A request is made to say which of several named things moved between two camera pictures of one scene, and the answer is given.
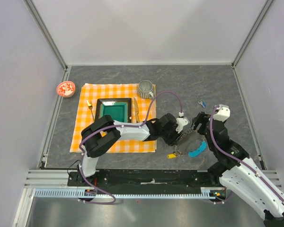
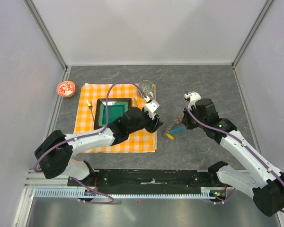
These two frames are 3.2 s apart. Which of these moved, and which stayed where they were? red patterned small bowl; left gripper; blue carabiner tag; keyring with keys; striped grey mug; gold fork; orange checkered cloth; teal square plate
Moved: left gripper; blue carabiner tag; keyring with keys
Stayed: teal square plate; striped grey mug; gold fork; orange checkered cloth; red patterned small bowl
